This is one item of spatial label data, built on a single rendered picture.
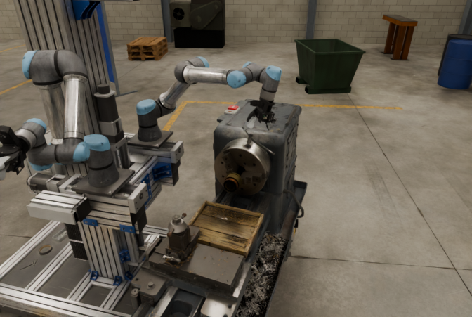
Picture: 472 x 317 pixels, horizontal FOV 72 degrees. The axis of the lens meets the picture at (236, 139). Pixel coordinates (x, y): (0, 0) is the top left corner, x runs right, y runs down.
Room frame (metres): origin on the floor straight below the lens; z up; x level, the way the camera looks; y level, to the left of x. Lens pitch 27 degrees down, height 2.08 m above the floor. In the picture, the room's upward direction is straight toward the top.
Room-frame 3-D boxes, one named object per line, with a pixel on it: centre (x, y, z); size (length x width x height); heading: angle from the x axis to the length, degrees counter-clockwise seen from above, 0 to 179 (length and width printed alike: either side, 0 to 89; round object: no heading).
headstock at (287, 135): (1.99, -0.16, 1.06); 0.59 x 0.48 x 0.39; 159
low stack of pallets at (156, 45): (9.52, 2.49, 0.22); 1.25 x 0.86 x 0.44; 177
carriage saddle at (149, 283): (1.00, 0.20, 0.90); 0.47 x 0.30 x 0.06; 69
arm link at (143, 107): (1.87, 0.55, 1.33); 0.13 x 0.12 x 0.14; 144
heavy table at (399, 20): (9.57, -4.55, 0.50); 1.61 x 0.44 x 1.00; 174
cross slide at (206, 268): (1.05, 0.20, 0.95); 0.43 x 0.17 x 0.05; 69
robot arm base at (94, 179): (1.39, 0.67, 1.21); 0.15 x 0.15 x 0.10
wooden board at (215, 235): (1.34, 0.07, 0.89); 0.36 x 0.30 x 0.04; 69
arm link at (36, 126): (1.11, 0.77, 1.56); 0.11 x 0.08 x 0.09; 7
